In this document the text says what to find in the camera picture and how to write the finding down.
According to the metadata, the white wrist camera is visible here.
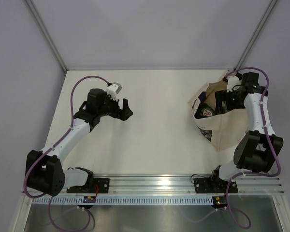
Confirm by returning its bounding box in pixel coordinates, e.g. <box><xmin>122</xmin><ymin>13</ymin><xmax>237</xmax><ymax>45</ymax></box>
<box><xmin>223</xmin><ymin>75</ymin><xmax>241</xmax><ymax>93</ymax></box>
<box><xmin>106</xmin><ymin>82</ymin><xmax>122</xmax><ymax>101</ymax></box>

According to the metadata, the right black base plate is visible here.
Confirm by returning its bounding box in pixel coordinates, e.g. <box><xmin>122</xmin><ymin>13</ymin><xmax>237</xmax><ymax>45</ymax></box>
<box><xmin>193</xmin><ymin>177</ymin><xmax>228</xmax><ymax>194</ymax></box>

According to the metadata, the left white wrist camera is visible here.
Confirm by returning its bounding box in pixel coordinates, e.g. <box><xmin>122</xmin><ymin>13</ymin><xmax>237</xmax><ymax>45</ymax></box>
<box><xmin>106</xmin><ymin>82</ymin><xmax>122</xmax><ymax>101</ymax></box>

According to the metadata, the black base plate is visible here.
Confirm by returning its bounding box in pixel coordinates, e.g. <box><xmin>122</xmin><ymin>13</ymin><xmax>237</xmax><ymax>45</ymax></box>
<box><xmin>67</xmin><ymin>177</ymin><xmax>110</xmax><ymax>194</ymax></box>
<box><xmin>193</xmin><ymin>177</ymin><xmax>228</xmax><ymax>194</ymax></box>

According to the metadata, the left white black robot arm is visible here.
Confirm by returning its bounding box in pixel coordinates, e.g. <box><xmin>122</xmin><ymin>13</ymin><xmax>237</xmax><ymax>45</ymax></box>
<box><xmin>24</xmin><ymin>83</ymin><xmax>133</xmax><ymax>196</ymax></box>

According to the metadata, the aluminium mounting rail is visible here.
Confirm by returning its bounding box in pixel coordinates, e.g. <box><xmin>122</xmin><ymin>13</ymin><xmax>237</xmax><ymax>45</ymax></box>
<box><xmin>22</xmin><ymin>175</ymin><xmax>285</xmax><ymax>195</ymax></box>

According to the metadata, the right aluminium frame post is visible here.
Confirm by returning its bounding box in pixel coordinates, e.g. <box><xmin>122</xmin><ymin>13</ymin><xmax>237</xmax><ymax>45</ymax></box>
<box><xmin>234</xmin><ymin>0</ymin><xmax>279</xmax><ymax>70</ymax></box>

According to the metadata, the left aluminium frame post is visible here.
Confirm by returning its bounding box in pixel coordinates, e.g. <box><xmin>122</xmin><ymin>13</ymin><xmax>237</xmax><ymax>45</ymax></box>
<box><xmin>24</xmin><ymin>0</ymin><xmax>68</xmax><ymax>74</ymax></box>

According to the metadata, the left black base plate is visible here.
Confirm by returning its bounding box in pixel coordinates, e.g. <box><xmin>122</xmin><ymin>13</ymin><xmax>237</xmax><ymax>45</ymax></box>
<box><xmin>67</xmin><ymin>177</ymin><xmax>110</xmax><ymax>194</ymax></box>

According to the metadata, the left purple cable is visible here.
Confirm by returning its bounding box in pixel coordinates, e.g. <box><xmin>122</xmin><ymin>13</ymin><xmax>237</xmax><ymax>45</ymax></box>
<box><xmin>23</xmin><ymin>75</ymin><xmax>112</xmax><ymax>230</ymax></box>

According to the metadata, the large magenta dish soap bottle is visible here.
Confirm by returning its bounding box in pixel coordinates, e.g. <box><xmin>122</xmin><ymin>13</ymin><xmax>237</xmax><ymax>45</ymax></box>
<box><xmin>194</xmin><ymin>102</ymin><xmax>216</xmax><ymax>119</ymax></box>

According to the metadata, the white slotted cable duct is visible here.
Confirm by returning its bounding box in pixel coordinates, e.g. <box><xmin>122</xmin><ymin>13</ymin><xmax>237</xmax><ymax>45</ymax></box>
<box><xmin>33</xmin><ymin>195</ymin><xmax>213</xmax><ymax>205</ymax></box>

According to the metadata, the left small circuit board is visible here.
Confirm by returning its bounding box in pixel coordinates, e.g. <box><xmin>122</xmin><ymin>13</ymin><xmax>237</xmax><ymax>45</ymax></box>
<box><xmin>83</xmin><ymin>196</ymin><xmax>96</xmax><ymax>203</ymax></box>

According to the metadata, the beige canvas tote bag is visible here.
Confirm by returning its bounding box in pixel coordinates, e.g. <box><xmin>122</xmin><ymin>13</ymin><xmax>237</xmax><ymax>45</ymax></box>
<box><xmin>188</xmin><ymin>76</ymin><xmax>248</xmax><ymax>151</ymax></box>

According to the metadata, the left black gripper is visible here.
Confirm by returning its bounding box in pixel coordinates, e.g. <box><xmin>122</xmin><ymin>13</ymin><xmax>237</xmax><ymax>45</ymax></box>
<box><xmin>98</xmin><ymin>92</ymin><xmax>132</xmax><ymax>121</ymax></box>

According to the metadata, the small circuit board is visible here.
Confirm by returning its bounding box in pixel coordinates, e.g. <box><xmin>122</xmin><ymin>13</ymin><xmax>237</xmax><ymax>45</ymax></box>
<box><xmin>83</xmin><ymin>196</ymin><xmax>96</xmax><ymax>203</ymax></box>
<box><xmin>212</xmin><ymin>196</ymin><xmax>228</xmax><ymax>209</ymax></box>

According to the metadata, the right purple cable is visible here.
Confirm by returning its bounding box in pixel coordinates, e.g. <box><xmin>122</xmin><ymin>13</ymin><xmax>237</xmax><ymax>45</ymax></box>
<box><xmin>195</xmin><ymin>67</ymin><xmax>282</xmax><ymax>229</ymax></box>

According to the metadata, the purple cable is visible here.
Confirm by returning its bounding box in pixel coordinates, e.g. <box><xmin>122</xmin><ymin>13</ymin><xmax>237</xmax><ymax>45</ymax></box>
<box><xmin>195</xmin><ymin>67</ymin><xmax>282</xmax><ymax>229</ymax></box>
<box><xmin>23</xmin><ymin>75</ymin><xmax>112</xmax><ymax>230</ymax></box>

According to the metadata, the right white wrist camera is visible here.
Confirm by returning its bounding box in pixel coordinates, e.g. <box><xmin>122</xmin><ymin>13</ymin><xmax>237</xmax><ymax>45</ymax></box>
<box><xmin>223</xmin><ymin>75</ymin><xmax>241</xmax><ymax>93</ymax></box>

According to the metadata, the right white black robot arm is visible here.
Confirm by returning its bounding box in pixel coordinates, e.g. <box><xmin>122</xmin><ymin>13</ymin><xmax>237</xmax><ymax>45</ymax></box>
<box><xmin>208</xmin><ymin>68</ymin><xmax>283</xmax><ymax>192</ymax></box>

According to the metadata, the aluminium frame post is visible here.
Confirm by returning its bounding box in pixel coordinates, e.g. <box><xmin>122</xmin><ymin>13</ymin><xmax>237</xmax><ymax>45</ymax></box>
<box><xmin>24</xmin><ymin>0</ymin><xmax>68</xmax><ymax>74</ymax></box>
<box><xmin>234</xmin><ymin>0</ymin><xmax>279</xmax><ymax>70</ymax></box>

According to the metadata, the right small circuit board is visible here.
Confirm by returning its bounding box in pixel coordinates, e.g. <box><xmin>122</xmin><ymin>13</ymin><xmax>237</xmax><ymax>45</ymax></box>
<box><xmin>212</xmin><ymin>196</ymin><xmax>228</xmax><ymax>209</ymax></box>

